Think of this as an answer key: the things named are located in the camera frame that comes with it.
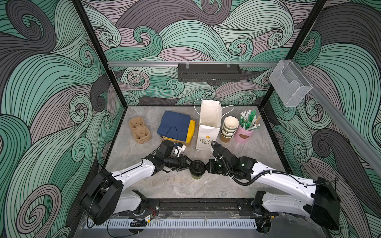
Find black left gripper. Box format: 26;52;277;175
163;155;195;172

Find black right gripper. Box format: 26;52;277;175
202;159;234;175

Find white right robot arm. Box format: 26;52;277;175
206;141;341;231

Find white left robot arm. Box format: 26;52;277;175
80;140;192;225

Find white paper takeout bag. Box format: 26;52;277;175
193;99;235;151

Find brown cardboard napkin box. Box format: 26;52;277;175
178;141;191;148

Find navy blue napkin stack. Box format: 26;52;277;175
157;111;191;142

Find pink straw holder cup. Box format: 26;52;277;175
233;126;255;144

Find stack of paper cups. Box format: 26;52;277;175
220;116;239;143

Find brown pulp cup carrier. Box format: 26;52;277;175
129;117;151;144

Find white wrapped straw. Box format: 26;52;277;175
240;111;247;128

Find green wrapped straw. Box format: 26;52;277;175
247;110;257;129

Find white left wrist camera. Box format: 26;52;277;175
174;143;186;157

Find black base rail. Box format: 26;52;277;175
141;198;265;217

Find white slotted cable duct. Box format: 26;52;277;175
93;218;257;230

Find black wall shelf tray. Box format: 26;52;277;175
178;63;242;83

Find clear acrylic wall holder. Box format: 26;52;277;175
269;59;312;108

